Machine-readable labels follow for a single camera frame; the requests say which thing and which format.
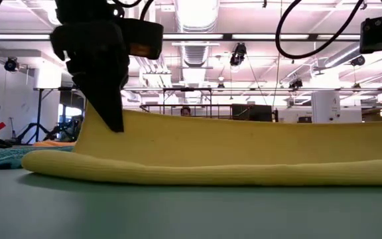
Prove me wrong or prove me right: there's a yellow microfiber towel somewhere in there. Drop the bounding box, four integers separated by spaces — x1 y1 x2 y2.
21 101 382 187

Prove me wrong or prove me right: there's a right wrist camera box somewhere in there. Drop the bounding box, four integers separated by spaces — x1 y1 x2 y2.
359 13 382 54

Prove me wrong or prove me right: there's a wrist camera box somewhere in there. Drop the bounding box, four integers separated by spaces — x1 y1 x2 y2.
121 18 164 60
359 13 382 54

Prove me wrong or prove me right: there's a large black monitor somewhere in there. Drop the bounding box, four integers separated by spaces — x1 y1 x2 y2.
231 103 274 122

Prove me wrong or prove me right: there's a teal microfiber towel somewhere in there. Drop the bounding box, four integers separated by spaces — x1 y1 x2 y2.
0 143 76 172

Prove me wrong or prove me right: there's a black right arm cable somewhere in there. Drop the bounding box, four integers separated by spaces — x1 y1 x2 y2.
275 0 382 60

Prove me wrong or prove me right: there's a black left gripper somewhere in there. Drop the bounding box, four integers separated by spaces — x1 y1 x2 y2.
50 20 131 133

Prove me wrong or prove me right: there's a black wire basket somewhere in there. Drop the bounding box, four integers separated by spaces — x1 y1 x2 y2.
139 104 235 120

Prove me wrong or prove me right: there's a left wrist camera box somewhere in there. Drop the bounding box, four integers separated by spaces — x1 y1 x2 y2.
121 18 164 60

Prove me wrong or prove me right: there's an orange microfiber towel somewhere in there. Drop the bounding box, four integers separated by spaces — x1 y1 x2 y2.
31 139 78 149

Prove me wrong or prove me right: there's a white column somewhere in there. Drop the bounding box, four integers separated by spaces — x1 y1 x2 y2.
311 90 343 124

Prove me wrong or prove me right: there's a black background stand frame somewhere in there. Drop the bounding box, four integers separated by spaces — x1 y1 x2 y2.
33 86 89 143

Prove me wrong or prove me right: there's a silver ceiling duct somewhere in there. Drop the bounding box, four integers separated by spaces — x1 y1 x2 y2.
174 0 220 67

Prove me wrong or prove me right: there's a green table mat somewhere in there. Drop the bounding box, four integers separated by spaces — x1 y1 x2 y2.
0 167 382 239

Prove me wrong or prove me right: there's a black overhead light bar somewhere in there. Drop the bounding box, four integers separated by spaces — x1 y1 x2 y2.
0 32 382 42

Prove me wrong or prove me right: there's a black ceiling spotlight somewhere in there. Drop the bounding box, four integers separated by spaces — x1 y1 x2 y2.
288 78 304 90
3 56 19 72
229 42 248 67
350 54 366 67

